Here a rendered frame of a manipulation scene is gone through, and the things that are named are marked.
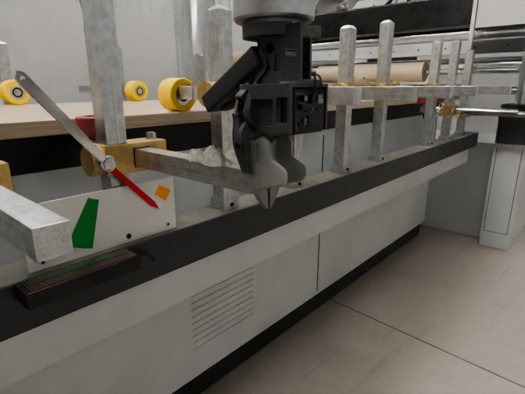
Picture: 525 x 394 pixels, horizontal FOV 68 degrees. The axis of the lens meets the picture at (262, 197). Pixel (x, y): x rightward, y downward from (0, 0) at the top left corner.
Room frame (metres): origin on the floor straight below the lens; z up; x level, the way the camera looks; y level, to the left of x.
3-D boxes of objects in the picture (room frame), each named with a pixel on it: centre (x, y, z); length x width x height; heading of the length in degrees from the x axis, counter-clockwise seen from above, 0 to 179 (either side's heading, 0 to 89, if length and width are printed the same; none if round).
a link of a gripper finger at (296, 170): (0.48, -0.03, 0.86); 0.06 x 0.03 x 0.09; 48
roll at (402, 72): (2.78, -0.90, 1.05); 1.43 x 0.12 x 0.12; 48
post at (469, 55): (2.15, -1.08, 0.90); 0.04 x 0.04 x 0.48; 48
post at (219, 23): (0.84, 0.08, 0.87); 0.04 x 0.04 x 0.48; 48
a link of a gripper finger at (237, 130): (0.46, 0.01, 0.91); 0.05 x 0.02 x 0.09; 138
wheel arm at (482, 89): (1.78, -0.80, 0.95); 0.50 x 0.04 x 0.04; 48
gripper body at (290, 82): (0.46, -0.02, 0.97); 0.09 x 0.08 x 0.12; 48
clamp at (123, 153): (0.67, 0.24, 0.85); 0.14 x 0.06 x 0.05; 138
